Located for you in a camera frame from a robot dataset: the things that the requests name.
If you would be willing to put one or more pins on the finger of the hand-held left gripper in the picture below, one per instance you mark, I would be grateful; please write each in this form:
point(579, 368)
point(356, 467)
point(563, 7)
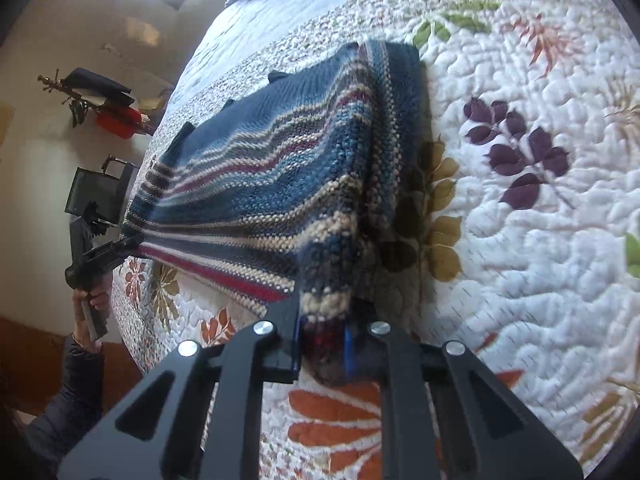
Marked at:
point(129, 247)

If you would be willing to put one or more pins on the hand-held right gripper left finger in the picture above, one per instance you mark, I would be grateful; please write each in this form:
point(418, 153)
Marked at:
point(285, 350)

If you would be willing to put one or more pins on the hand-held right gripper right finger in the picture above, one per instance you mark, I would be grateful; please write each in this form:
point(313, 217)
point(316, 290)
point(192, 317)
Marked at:
point(350, 355)

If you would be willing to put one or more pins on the striped knit sweater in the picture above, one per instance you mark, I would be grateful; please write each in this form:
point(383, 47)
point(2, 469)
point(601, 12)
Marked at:
point(300, 185)

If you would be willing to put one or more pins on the person's left forearm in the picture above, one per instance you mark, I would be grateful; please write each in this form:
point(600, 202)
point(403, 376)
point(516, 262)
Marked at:
point(70, 400)

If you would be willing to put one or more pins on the person's left hand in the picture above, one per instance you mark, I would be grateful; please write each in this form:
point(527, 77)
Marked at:
point(100, 297)

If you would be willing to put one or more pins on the black chair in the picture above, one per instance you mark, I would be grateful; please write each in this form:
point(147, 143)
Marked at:
point(97, 190)

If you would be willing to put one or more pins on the red hanging garment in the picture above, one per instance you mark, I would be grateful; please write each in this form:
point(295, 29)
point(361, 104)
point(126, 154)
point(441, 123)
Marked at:
point(117, 121)

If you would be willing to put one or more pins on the wooden coat rack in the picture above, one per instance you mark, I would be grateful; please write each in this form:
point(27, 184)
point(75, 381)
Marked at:
point(85, 95)

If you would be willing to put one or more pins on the black hanging garment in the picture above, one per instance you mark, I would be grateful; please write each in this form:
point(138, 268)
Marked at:
point(95, 82)

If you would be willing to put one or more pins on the floral quilted bedspread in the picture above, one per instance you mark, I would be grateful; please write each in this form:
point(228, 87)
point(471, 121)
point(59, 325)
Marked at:
point(525, 260)

